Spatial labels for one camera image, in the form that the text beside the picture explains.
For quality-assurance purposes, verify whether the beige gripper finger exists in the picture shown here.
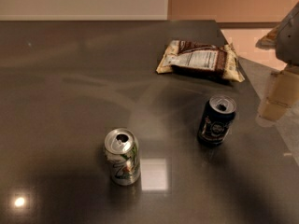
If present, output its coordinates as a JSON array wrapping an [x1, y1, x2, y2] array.
[[258, 65, 299, 121]]

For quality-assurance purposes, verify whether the white green 7up can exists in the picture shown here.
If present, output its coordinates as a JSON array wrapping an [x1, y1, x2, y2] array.
[[104, 128, 141, 186]]

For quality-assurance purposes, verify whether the brown white snack bag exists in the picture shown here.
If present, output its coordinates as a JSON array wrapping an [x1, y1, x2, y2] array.
[[156, 40, 245, 82]]

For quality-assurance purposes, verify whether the dark blue pepsi can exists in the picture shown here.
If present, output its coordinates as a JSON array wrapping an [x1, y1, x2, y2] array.
[[197, 95, 236, 147]]

